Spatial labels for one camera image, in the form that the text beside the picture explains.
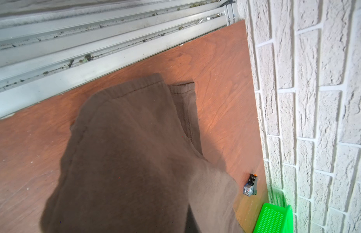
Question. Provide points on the brown trousers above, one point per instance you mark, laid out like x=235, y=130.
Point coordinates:
x=134, y=164

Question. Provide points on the small black clamp part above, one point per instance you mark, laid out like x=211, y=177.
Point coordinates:
x=250, y=188

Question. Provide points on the aluminium mounting rail frame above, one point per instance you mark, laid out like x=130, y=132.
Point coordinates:
x=46, y=51

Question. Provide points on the green plastic basket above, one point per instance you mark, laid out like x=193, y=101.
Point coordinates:
x=275, y=219

